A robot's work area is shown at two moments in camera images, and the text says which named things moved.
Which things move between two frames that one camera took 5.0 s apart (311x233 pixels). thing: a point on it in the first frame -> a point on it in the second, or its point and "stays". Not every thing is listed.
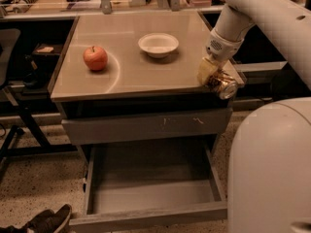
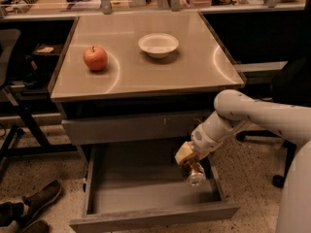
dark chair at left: [31, 141] stays
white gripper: [223, 49] -> [203, 139]
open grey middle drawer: [128, 185] stays
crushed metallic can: [224, 83] -> [193, 173]
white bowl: [158, 45] stays
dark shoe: [39, 219] -> [38, 199]
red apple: [95, 57] stays
